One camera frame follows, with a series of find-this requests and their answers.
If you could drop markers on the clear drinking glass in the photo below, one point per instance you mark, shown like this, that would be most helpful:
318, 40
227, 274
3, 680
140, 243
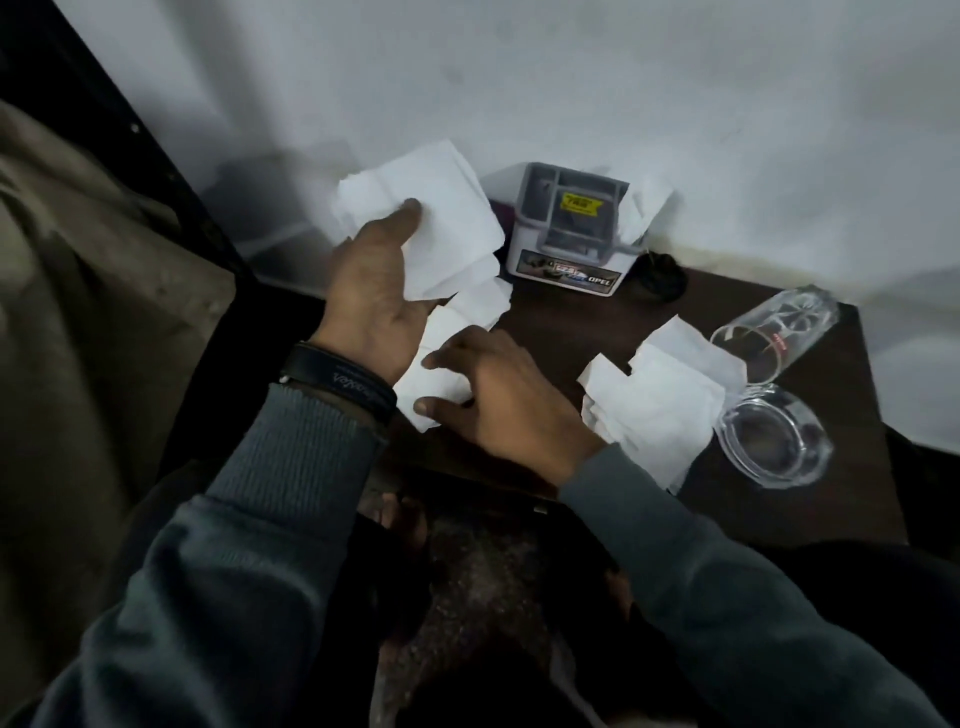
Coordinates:
772, 330

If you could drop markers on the person's right hand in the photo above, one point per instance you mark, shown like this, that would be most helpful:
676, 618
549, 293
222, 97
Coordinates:
510, 412

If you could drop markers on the pile of white tissue papers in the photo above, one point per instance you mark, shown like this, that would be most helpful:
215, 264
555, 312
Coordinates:
660, 412

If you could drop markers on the clear glass ashtray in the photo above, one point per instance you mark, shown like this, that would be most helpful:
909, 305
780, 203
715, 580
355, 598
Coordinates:
772, 442

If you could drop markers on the black bed frame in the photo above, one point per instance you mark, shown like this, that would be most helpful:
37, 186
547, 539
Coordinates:
90, 97

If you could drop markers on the person's left forearm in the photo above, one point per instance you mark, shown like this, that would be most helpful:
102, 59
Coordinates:
225, 585

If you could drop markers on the person's left hand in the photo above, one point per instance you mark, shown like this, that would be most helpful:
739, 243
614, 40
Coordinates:
367, 300

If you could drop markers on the person's right forearm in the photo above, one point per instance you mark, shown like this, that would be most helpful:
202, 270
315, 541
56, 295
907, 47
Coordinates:
735, 622

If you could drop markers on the grey plastic organizer box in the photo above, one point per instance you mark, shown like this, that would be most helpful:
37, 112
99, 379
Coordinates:
532, 225

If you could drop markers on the black wristwatch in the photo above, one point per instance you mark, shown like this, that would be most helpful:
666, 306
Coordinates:
337, 379

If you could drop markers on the white tissue sheet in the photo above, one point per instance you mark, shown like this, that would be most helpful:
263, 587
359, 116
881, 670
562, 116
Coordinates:
442, 217

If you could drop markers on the khaki blanket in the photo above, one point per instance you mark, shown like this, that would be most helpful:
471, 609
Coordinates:
90, 375

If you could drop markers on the white tissue wad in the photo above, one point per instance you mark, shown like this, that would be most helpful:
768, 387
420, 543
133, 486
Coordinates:
645, 206

